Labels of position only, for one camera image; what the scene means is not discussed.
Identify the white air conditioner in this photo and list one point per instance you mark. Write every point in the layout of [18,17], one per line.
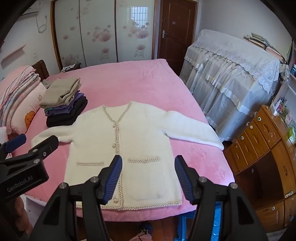
[31,9]

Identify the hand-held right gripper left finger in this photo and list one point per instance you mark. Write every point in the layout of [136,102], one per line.
[113,178]

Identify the purple folded garment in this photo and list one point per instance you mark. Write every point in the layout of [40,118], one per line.
[77,99]

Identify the pink bed blanket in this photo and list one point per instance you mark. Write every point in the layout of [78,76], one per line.
[161,88]

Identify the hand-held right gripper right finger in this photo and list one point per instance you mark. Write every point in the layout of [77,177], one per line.
[183,178]

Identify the black folded garment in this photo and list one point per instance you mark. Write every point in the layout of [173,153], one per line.
[69,117]

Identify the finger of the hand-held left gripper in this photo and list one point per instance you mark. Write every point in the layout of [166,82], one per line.
[16,141]
[46,146]

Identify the stack of books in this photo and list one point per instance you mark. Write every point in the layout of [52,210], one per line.
[261,41]

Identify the small white pillow blue print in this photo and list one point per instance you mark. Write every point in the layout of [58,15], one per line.
[2,135]

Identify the dark wooden nightstand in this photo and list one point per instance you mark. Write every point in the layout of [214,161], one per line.
[70,67]

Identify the pink pillow with orange print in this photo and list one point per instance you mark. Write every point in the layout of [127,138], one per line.
[27,109]

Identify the wooden drawer cabinet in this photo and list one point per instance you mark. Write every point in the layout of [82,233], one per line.
[277,166]

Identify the folded pink quilt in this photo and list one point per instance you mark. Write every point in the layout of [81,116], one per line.
[16,88]

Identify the white knit cardigan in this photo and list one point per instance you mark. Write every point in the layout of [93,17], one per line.
[143,129]

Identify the blue plastic stool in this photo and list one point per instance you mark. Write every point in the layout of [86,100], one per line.
[183,224]

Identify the pink slipper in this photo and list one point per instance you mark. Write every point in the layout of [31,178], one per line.
[144,236]

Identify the person's left hand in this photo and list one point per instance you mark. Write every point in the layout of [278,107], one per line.
[22,215]

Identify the brown wooden door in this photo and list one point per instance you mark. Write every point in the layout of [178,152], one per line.
[178,46]

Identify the teal folded garment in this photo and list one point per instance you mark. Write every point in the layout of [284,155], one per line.
[49,111]

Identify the light wooden wall shelf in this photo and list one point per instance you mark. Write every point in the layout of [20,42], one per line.
[13,54]

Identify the lace-covered furniture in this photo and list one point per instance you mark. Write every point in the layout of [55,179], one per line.
[231,81]

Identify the dark wooden headboard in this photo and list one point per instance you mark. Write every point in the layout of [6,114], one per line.
[41,69]

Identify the group of bottles and packets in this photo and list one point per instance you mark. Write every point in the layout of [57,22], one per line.
[285,115]

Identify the floral sliding-door wardrobe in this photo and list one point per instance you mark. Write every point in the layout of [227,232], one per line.
[99,34]

